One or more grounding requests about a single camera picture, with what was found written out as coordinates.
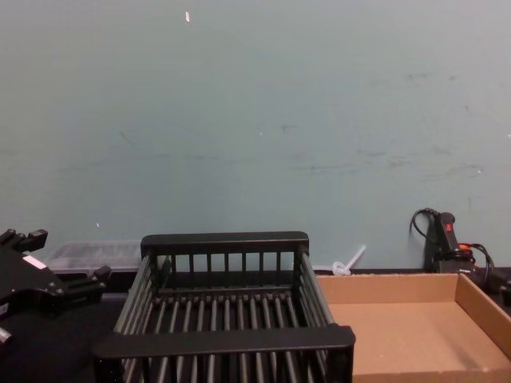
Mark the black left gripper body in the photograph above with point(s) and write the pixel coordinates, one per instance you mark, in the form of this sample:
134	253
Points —
28	285

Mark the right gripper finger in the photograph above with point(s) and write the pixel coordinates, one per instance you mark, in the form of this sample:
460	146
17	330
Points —
502	289

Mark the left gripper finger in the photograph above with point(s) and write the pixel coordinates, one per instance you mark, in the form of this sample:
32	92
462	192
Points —
28	240
81	289

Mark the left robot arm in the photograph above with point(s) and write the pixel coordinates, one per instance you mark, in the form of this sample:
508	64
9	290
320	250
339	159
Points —
4	336

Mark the clear plastic case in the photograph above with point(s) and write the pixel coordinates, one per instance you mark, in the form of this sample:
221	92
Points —
92	255

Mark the shallow brown cardboard tray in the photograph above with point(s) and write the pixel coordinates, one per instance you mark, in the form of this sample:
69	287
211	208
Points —
399	331

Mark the black rack with steel bars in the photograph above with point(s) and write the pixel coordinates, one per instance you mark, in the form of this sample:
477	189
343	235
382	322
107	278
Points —
223	240

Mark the small white three-armed plastic piece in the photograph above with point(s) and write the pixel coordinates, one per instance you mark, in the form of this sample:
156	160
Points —
341	268

